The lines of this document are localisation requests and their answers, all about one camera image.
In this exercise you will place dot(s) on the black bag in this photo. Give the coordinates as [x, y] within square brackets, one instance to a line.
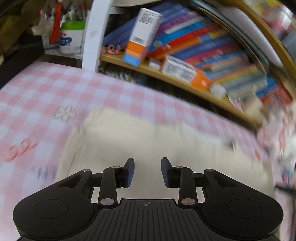
[18, 60]

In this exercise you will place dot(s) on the white tub green lid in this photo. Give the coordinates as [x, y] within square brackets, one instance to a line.
[71, 39]

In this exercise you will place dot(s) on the olive green bag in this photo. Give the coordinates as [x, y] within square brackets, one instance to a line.
[13, 23]

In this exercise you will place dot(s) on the flat white orange box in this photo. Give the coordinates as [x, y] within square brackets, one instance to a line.
[180, 69]

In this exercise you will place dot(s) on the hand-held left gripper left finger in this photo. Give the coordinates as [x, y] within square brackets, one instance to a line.
[130, 172]

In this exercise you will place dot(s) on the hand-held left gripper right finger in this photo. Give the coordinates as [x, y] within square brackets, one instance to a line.
[166, 172]

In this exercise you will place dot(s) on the tall white orange box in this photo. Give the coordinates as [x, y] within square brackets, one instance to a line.
[141, 39]

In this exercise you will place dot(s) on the cream T-shirt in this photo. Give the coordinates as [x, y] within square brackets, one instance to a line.
[150, 139]

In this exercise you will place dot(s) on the pink checked table mat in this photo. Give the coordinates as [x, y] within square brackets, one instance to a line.
[34, 92]

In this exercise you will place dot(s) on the white wooden bookshelf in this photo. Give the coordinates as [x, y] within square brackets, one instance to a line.
[92, 34]

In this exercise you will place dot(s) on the pink scissors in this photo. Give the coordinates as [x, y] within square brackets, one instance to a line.
[111, 49]

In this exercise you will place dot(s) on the white tablet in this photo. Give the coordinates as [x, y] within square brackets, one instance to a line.
[254, 32]

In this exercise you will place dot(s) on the white pink plush bunny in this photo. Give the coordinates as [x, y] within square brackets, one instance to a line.
[284, 143]

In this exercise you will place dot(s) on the row of colourful books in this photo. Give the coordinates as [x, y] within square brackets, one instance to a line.
[208, 46]

